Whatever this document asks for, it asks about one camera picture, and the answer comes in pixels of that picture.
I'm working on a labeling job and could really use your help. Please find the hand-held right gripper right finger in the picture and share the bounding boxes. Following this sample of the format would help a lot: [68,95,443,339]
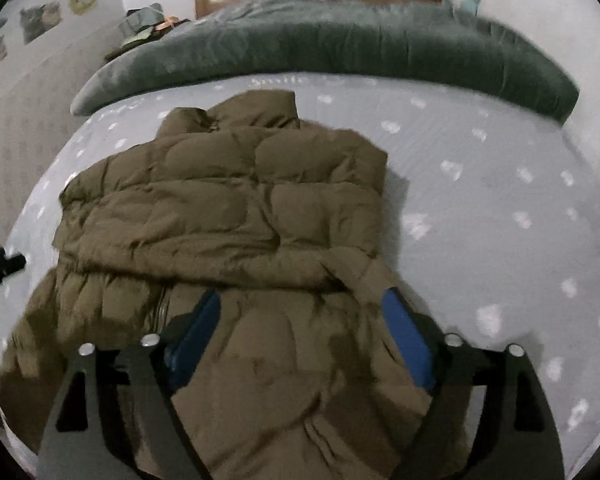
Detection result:
[382,287,567,480]

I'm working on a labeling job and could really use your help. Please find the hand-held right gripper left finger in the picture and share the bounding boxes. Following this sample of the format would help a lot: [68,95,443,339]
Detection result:
[36,288,223,480]

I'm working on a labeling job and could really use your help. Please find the olive puffer jacket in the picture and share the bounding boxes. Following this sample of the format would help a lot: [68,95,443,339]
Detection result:
[0,89,471,480]

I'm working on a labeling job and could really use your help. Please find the grey flower-print bed sheet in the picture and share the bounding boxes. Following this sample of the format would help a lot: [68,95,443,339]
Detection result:
[0,73,600,480]

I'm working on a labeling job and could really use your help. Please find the green cloth pile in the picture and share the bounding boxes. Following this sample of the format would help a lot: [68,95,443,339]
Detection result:
[118,4,191,49]

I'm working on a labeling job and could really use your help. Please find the dark grey plush blanket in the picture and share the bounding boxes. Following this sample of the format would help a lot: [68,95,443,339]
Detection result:
[70,0,580,124]

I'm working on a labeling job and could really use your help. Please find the cat wall stickers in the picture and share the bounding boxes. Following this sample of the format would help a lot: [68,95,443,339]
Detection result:
[0,0,99,70]

